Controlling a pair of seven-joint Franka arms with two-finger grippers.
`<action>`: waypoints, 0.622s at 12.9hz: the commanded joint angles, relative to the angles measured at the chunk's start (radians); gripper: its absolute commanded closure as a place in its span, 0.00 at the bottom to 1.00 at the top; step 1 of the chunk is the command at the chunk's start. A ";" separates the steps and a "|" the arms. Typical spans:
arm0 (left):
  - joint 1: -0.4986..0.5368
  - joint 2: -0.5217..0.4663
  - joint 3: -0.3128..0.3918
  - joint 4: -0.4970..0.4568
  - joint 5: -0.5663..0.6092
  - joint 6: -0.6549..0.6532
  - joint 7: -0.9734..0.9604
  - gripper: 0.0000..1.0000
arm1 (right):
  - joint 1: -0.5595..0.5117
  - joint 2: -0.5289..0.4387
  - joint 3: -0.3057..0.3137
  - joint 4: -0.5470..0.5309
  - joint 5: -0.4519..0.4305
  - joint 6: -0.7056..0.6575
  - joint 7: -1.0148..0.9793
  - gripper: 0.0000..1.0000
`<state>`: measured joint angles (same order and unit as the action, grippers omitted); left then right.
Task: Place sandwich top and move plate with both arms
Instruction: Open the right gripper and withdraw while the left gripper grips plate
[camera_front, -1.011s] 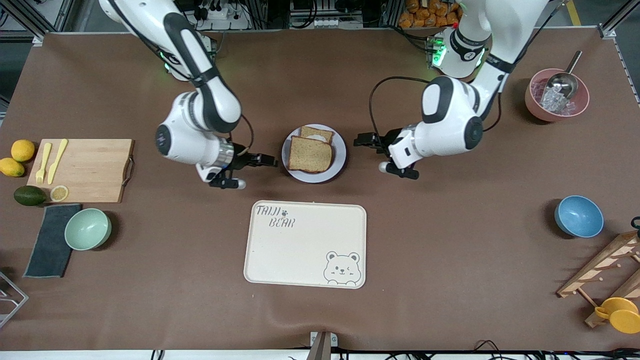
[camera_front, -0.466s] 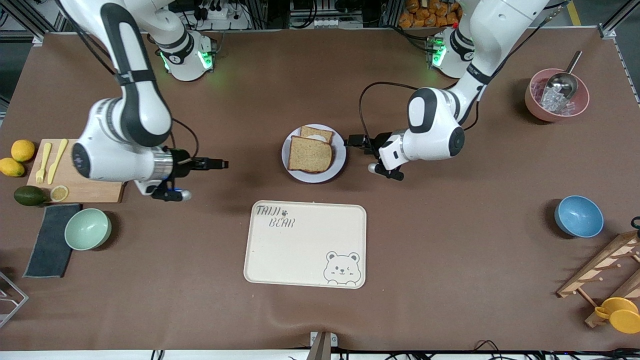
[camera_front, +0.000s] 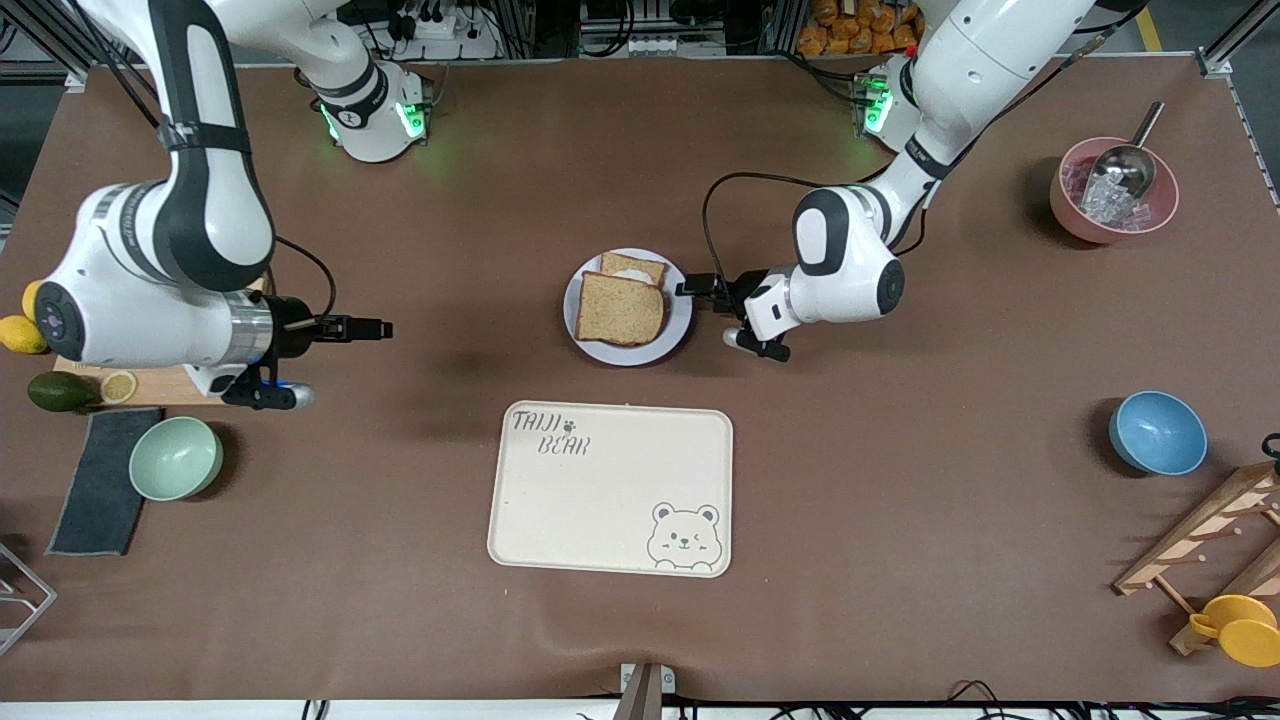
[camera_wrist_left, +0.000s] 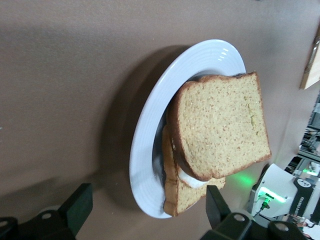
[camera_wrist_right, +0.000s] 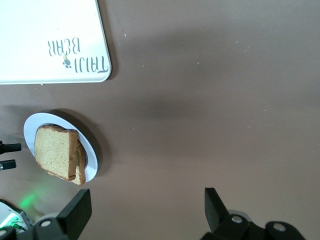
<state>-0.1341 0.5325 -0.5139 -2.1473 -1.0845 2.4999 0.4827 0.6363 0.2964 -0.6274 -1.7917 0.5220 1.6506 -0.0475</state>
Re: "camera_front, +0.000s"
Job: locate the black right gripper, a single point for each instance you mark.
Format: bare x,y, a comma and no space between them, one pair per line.
292,331

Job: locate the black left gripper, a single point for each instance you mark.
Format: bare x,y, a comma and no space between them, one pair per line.
742,291

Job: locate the pale lilac round plate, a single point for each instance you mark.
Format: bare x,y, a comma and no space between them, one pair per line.
678,325

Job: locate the fried egg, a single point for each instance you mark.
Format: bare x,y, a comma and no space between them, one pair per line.
630,273

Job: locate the plain brown bread slice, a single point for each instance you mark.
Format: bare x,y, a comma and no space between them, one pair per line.
620,310

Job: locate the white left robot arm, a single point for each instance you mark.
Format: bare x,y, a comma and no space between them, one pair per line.
840,250

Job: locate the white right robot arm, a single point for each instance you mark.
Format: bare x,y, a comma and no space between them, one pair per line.
150,300

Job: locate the wooden cutting board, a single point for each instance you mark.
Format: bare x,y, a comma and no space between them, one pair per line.
160,386

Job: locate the mint green bowl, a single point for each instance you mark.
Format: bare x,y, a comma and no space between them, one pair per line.
175,458

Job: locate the cream bear print tray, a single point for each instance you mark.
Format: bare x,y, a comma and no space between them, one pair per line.
600,500

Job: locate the lemon slice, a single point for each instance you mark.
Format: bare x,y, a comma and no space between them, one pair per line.
119,387

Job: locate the pile of bread rolls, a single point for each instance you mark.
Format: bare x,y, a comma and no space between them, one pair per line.
850,35

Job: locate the green avocado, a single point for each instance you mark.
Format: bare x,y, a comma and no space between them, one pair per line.
60,392

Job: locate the dark grey cloth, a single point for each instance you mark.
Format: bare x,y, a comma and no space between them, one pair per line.
100,490

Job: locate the white power strip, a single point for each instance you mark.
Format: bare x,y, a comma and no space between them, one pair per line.
450,35

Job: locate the round yellow lemon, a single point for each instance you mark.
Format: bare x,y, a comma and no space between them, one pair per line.
32,300

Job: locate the oval yellow lemon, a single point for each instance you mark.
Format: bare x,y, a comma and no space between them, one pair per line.
20,335

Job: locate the pink bowl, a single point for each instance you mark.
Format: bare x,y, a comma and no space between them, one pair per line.
1070,215

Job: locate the clear ice cubes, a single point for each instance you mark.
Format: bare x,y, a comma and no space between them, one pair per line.
1105,207

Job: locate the metal scoop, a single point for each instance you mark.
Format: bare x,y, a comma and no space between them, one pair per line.
1125,165

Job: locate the blue bowl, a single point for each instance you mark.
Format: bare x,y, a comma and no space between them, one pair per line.
1158,433

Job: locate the wooden cup rack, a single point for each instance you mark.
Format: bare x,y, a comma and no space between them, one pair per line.
1200,530

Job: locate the yellow cup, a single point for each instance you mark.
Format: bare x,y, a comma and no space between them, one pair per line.
1245,635

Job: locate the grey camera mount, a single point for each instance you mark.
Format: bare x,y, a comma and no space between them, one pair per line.
642,690

